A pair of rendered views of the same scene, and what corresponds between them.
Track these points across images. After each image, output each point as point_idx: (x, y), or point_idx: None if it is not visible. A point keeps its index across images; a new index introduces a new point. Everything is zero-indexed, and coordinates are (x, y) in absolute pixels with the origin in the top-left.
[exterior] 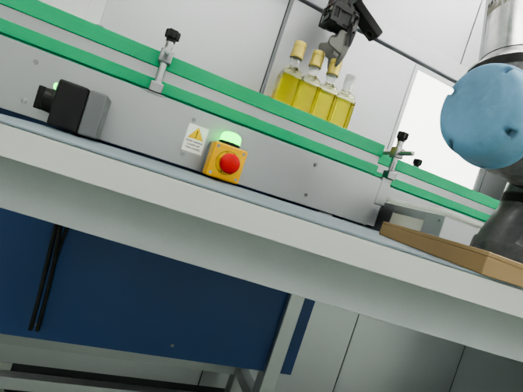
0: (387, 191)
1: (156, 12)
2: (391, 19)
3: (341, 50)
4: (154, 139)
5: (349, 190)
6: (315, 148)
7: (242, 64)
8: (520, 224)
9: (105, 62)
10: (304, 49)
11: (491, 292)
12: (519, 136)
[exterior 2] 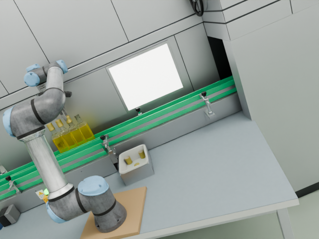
0: (114, 157)
1: (6, 142)
2: (79, 59)
3: (61, 117)
4: (32, 202)
5: (100, 168)
6: (78, 165)
7: (45, 130)
8: (94, 218)
9: (3, 196)
10: (51, 126)
11: None
12: (60, 222)
